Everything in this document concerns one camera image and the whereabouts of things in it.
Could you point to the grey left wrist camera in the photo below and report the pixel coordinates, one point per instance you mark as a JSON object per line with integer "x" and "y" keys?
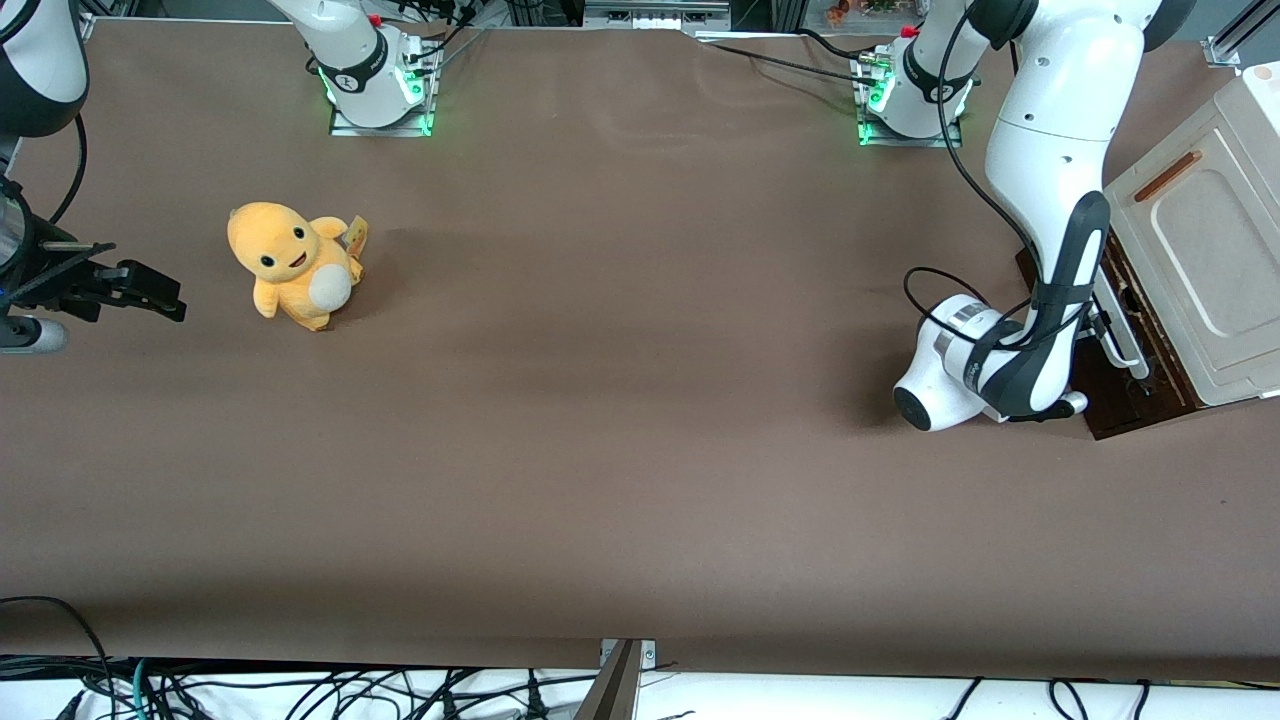
{"x": 1073, "y": 404}

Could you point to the white toaster oven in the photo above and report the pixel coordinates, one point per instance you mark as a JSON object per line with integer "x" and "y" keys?
{"x": 1210, "y": 240}

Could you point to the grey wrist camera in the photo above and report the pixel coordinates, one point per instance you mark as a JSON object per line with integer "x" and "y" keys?
{"x": 30, "y": 335}
{"x": 1073, "y": 404}

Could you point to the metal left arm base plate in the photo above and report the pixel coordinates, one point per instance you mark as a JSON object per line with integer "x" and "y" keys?
{"x": 880, "y": 135}

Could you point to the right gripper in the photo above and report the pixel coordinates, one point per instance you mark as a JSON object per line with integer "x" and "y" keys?
{"x": 62, "y": 274}

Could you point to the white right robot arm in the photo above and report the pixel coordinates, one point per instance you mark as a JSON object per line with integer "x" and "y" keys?
{"x": 365, "y": 60}

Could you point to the yellow plush toy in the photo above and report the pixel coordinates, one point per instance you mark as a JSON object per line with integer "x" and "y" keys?
{"x": 295, "y": 265}

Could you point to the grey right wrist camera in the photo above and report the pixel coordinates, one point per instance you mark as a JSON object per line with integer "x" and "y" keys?
{"x": 30, "y": 335}

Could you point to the grey equipment box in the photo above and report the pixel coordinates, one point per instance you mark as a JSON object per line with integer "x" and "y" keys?
{"x": 655, "y": 12}

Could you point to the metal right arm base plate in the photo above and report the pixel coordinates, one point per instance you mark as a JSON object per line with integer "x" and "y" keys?
{"x": 345, "y": 125}

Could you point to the metal table edge bracket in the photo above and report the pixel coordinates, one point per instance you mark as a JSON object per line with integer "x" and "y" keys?
{"x": 620, "y": 680}

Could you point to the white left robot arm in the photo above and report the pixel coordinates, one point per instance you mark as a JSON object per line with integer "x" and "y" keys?
{"x": 1060, "y": 120}

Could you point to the aluminium frame profile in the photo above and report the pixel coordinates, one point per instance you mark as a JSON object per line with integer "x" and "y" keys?
{"x": 1240, "y": 35}

